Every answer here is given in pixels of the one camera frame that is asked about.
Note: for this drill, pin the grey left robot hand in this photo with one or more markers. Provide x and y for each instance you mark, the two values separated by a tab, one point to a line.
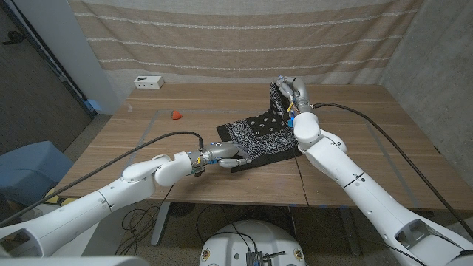
225	151

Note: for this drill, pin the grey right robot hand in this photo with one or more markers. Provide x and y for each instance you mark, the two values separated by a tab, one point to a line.
301	94

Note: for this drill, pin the black paisley bandana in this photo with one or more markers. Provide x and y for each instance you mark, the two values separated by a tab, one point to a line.
266	136

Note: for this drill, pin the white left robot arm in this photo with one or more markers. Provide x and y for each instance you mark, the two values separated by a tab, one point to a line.
81	214

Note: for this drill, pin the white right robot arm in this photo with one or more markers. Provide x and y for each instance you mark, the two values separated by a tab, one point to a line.
351	184

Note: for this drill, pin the red toy strawberry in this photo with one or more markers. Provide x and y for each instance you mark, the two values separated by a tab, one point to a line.
176	115

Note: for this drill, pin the beige striped backdrop cloth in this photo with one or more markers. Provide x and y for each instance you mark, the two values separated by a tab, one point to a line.
240	37

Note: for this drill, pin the white robot torso base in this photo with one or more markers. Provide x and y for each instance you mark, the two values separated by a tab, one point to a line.
255	236

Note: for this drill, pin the grey table leg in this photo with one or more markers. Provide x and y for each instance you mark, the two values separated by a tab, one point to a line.
349	232
160	221

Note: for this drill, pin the white power strip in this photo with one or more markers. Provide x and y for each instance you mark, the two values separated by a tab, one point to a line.
148	82

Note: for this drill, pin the small grey torso box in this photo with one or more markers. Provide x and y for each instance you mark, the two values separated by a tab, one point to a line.
254	258

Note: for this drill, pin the yellow floor object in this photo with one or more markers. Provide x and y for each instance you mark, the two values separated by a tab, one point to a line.
55	199

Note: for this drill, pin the blue padded seat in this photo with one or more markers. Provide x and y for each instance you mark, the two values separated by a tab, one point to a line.
29	170

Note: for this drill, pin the dark door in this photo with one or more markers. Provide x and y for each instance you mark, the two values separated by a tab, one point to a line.
29	92

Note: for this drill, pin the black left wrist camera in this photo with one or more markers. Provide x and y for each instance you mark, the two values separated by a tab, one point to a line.
199	171

